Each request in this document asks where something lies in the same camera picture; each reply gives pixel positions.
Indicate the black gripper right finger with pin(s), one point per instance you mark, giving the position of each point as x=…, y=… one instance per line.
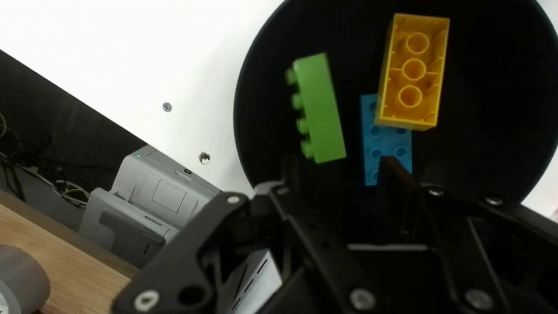
x=464, y=232

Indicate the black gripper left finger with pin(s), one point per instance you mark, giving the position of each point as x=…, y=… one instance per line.
x=203, y=250

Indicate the blue toy brick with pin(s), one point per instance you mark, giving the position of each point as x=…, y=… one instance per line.
x=384, y=150

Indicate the yellow toy brick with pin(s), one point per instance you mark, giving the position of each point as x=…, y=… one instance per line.
x=414, y=70

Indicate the green ball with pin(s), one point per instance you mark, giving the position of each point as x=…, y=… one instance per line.
x=320, y=110

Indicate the black bowl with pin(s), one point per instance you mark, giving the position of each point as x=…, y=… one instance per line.
x=499, y=115

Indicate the pale grey device box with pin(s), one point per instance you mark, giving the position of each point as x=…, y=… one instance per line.
x=150, y=192

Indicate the wooden desk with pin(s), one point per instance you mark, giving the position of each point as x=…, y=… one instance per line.
x=70, y=262

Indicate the grey tape roll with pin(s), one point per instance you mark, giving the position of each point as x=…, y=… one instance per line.
x=20, y=279

